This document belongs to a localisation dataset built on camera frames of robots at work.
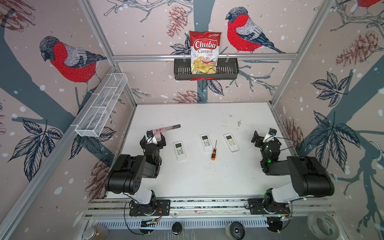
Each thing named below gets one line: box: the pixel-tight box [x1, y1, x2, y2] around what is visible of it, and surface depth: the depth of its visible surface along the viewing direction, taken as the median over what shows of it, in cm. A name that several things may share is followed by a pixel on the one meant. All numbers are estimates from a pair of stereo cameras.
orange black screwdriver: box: [211, 139, 218, 161], surface depth 94 cm
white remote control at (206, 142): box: [200, 133, 213, 152], surface depth 99 cm
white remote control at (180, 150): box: [173, 140, 187, 161], surface depth 94 cm
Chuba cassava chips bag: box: [189, 30, 222, 75], surface depth 86 cm
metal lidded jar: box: [83, 225, 109, 240], surface depth 61 cm
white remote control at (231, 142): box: [223, 133, 240, 153], surface depth 99 cm
